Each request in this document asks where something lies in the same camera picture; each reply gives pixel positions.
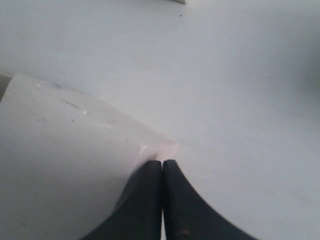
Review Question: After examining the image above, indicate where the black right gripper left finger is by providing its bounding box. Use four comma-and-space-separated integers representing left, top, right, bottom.
83, 160, 162, 240

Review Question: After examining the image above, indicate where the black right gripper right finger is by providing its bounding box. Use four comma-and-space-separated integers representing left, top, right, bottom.
162, 160, 253, 240

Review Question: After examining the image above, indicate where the large plain wooden cube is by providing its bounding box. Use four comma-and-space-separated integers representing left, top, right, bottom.
0, 74, 178, 240

